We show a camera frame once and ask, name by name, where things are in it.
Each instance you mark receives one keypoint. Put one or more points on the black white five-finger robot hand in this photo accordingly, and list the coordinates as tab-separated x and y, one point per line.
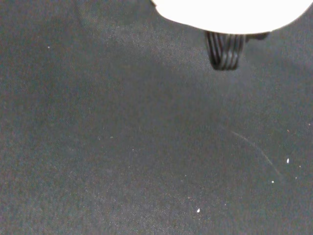
232	14

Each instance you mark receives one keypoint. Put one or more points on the black bench cloth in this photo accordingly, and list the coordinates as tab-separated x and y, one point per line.
122	147

